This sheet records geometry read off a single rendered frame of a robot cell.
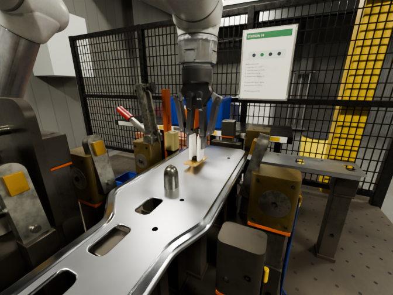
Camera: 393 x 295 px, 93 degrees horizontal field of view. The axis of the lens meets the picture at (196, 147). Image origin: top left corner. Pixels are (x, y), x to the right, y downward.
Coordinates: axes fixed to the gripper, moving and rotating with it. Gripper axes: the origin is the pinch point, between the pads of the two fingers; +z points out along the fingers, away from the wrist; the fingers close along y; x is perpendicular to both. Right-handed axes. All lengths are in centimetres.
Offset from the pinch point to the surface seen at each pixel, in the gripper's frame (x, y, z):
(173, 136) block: 6.2, -10.9, -0.4
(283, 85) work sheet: 54, 19, -17
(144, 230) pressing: -26.0, 3.3, 5.0
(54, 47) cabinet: 108, -235, -58
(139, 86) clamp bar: -2.0, -16.2, -15.4
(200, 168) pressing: -1.8, 2.0, 5.0
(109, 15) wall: 239, -281, -132
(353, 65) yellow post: 58, 43, -24
